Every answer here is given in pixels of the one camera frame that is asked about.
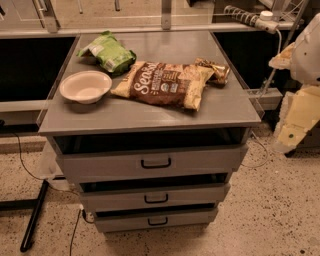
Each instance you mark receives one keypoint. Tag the black floor stand leg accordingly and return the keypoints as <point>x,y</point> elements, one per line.
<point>35,205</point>

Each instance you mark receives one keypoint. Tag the grey drawer cabinet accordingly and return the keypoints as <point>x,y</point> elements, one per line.
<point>114,124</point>

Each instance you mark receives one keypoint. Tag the brown Sensible chips bag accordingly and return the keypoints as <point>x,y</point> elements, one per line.
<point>165,84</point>

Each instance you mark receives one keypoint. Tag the white paper bowl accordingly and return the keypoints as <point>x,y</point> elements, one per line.
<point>85,87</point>

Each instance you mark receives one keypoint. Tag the white power strip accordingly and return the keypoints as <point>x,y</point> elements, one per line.
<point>263,21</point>

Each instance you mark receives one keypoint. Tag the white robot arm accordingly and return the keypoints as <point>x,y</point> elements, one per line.
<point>302,59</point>

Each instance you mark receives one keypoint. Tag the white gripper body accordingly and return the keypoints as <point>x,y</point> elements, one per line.
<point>307,56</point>

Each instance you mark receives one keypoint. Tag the grey top drawer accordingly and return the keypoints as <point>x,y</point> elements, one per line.
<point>116,166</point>

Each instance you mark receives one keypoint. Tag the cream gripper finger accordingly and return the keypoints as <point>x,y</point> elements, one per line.
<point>283,59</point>

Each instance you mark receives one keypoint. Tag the grey bottom drawer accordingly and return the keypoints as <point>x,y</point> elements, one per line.
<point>156,220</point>

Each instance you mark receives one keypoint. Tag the green snack bag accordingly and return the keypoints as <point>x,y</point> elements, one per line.
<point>110,53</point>

